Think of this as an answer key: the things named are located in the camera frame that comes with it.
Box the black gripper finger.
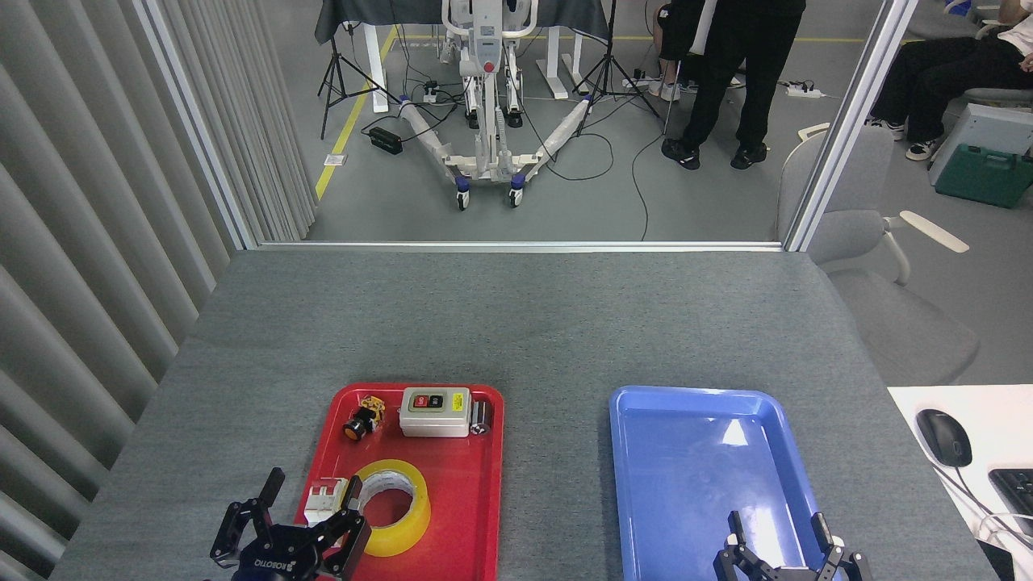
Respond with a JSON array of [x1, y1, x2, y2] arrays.
[[713, 512, 777, 581], [311, 476, 372, 579], [210, 468, 285, 567], [812, 513, 872, 581]]

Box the yellow tape roll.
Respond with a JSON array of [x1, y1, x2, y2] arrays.
[[353, 459, 432, 558]]

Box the white circuit breaker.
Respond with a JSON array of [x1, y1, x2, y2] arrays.
[[304, 478, 349, 525]]

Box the blue plastic tray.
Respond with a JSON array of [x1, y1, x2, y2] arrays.
[[609, 385, 844, 581]]

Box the black orange push button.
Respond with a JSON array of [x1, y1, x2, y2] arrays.
[[342, 395, 387, 442]]

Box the red plastic tray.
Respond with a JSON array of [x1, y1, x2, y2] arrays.
[[292, 383, 505, 581]]

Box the black computer mouse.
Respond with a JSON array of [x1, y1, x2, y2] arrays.
[[916, 409, 973, 469]]

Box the black keyboard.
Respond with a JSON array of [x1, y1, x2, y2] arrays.
[[989, 468, 1033, 537]]

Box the white desk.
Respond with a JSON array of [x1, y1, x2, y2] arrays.
[[888, 385, 1033, 581]]

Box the grey office chair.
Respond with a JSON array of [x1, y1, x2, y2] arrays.
[[776, 123, 981, 387]]

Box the grey vertical blinds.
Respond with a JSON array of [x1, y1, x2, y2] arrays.
[[0, 0, 320, 581]]

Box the green plastic case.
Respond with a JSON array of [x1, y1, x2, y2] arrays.
[[936, 144, 1033, 209]]

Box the white wheeled stand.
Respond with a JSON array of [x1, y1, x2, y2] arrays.
[[398, 0, 602, 211]]

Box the black tripod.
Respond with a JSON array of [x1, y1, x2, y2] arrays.
[[571, 0, 667, 136], [317, 0, 402, 140]]

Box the grey box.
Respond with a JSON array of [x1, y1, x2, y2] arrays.
[[928, 103, 1033, 186]]

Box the standing person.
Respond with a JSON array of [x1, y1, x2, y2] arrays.
[[658, 0, 808, 170]]

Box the table with dark cloth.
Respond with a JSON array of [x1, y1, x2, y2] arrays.
[[315, 0, 610, 102]]

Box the seated person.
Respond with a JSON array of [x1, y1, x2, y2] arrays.
[[868, 0, 1033, 162]]

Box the white two-button switch box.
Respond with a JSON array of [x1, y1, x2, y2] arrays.
[[399, 387, 472, 438]]

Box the silver frame rail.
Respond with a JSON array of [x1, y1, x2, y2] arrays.
[[257, 240, 784, 253]]

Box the black floor cable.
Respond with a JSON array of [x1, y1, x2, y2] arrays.
[[629, 133, 664, 241]]

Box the silver frame post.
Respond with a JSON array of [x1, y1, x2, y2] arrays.
[[133, 0, 259, 251], [781, 0, 921, 253]]

